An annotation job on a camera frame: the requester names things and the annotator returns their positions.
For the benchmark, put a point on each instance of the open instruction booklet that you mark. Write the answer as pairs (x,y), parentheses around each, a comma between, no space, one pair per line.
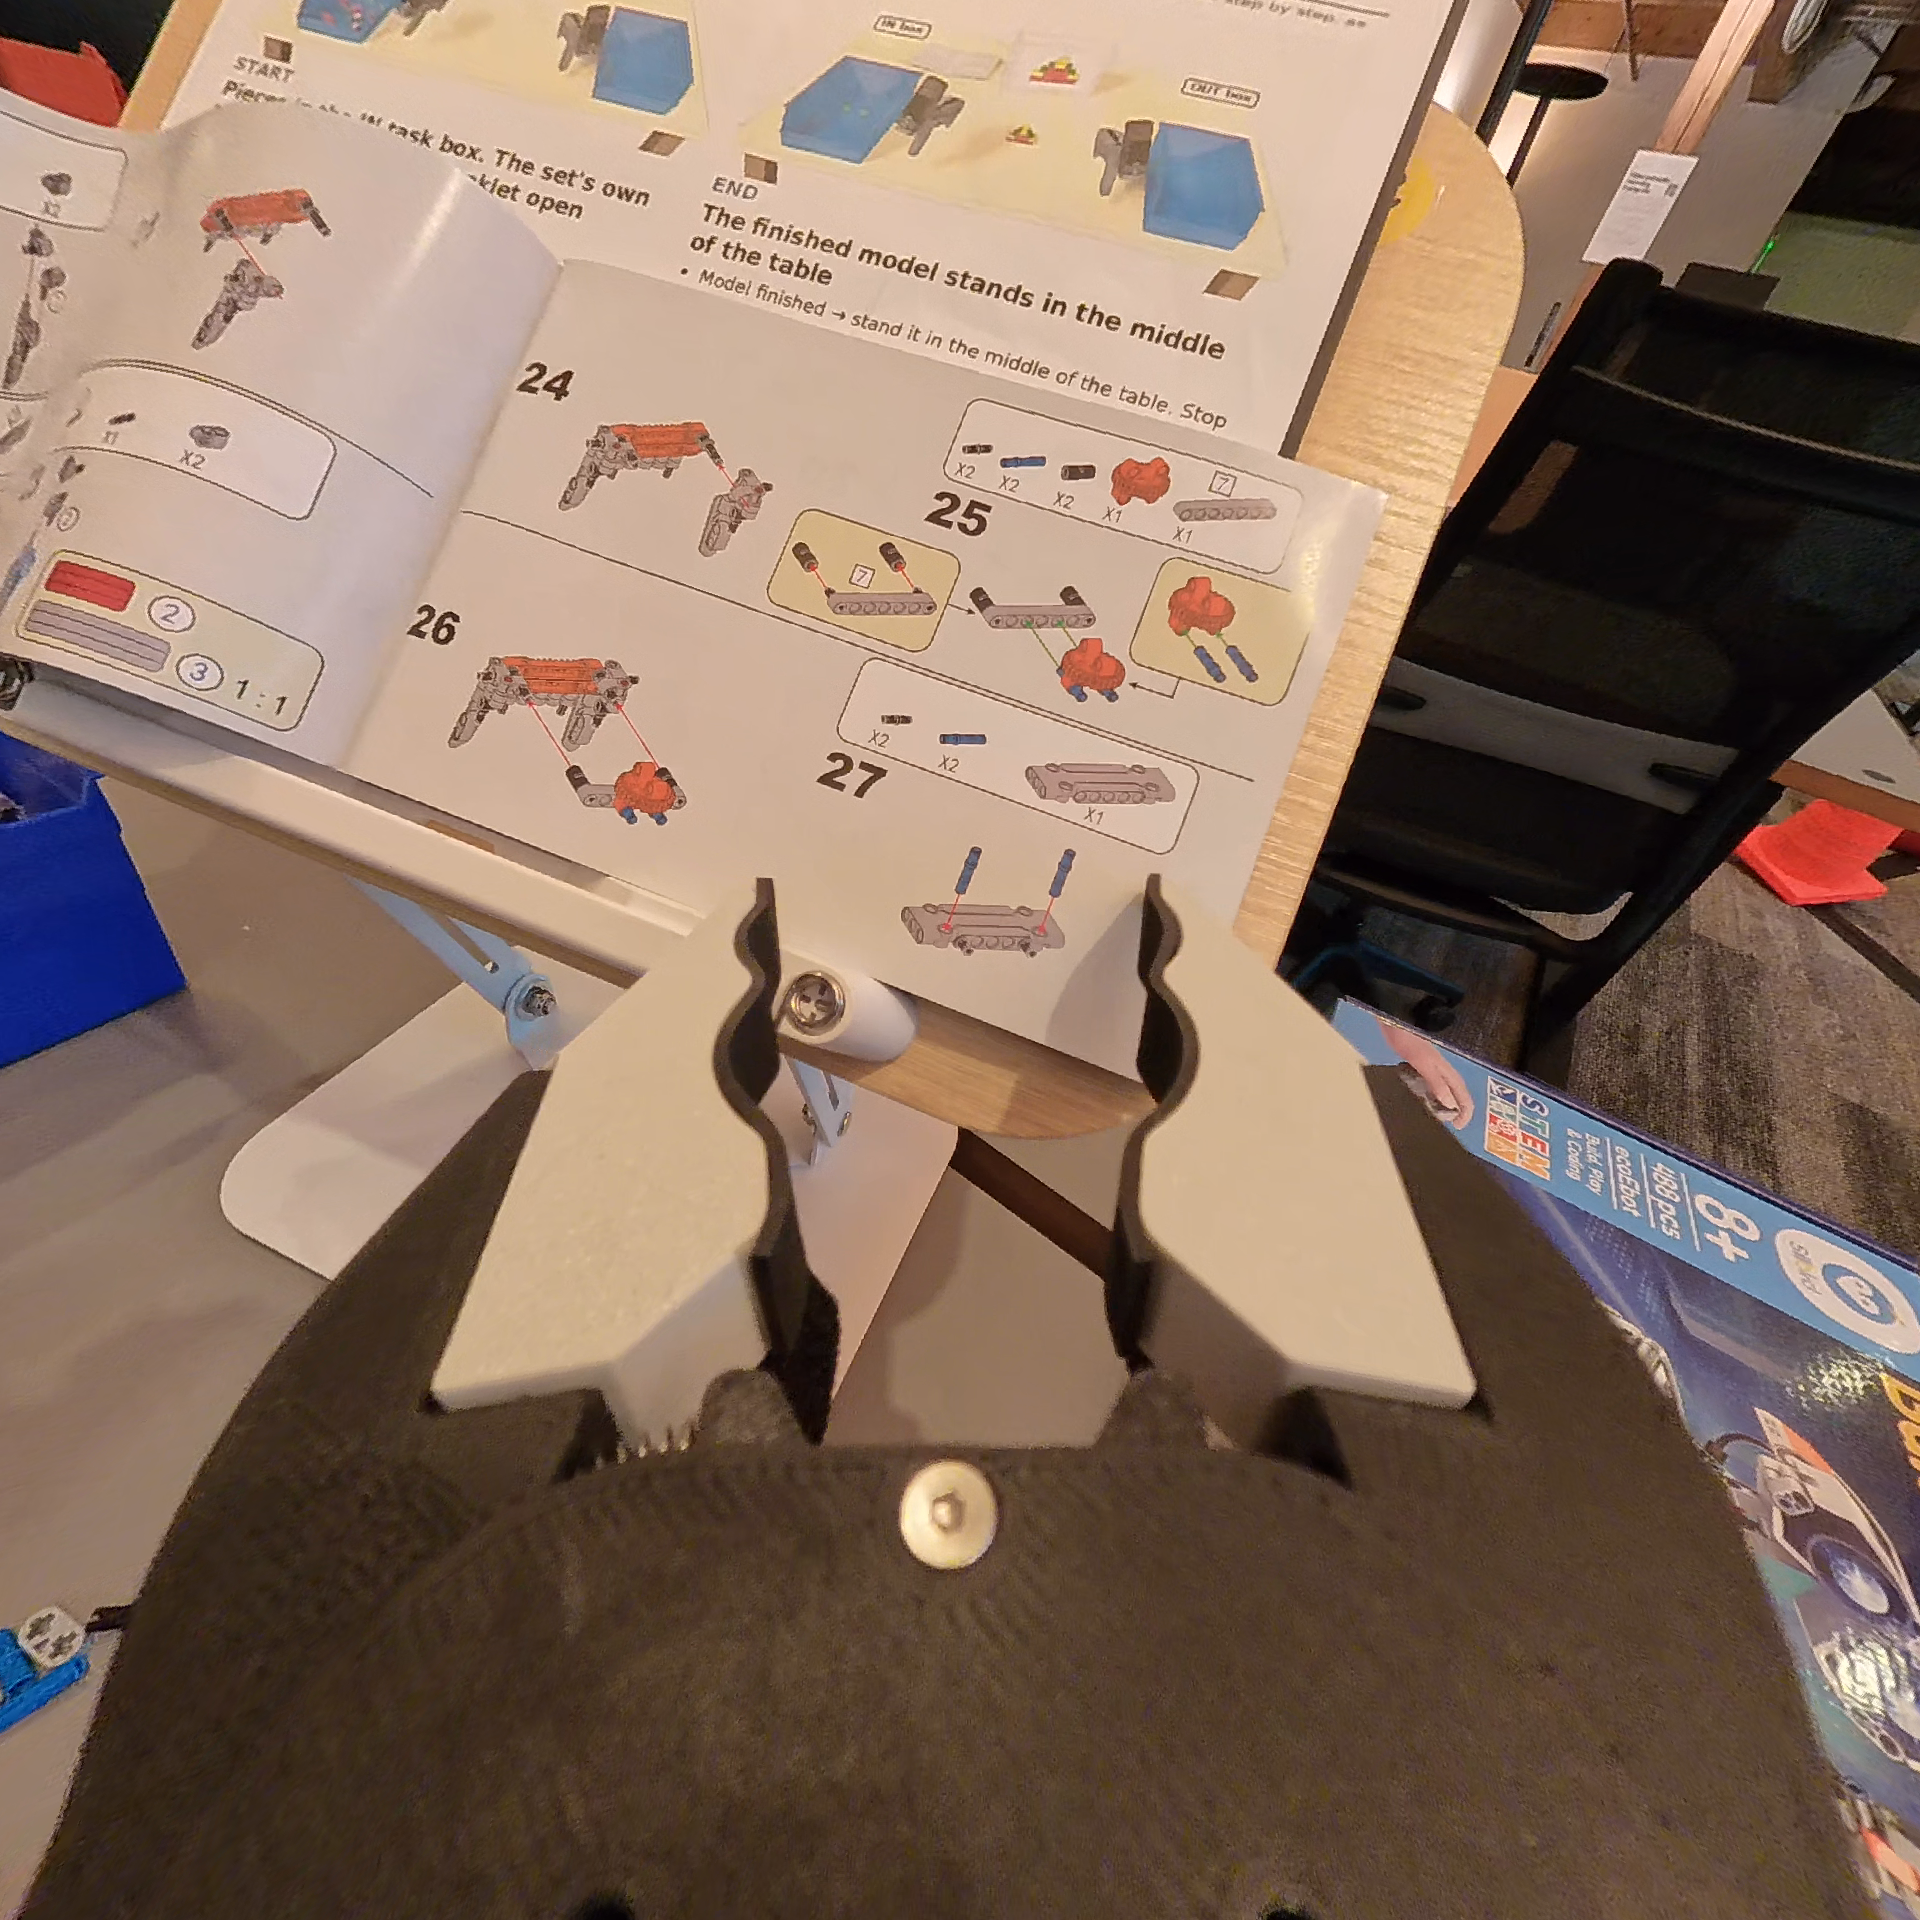
(674,630)

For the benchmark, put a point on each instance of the orange object on floor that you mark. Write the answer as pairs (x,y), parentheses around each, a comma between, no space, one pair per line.
(1816,856)

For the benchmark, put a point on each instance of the blue plastic bin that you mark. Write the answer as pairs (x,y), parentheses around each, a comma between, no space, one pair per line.
(75,930)

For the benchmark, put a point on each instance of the printed task sheet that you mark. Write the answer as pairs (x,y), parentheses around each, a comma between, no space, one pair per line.
(974,150)

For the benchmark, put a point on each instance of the blue building kit box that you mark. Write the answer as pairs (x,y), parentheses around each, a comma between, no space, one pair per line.
(1723,1306)

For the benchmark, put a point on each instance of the small blue toy piece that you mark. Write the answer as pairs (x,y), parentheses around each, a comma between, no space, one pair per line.
(38,1674)

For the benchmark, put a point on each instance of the black mesh chair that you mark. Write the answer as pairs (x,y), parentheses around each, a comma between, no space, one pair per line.
(1622,600)

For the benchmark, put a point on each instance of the red object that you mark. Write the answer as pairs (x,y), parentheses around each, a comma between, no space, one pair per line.
(60,84)

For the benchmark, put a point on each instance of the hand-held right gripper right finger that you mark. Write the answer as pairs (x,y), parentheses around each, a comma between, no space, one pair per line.
(1290,1215)

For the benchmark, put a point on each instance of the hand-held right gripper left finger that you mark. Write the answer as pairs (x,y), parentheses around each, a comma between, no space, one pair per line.
(644,1200)

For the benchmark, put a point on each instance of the white wooden book stand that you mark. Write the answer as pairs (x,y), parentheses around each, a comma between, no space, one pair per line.
(1394,630)

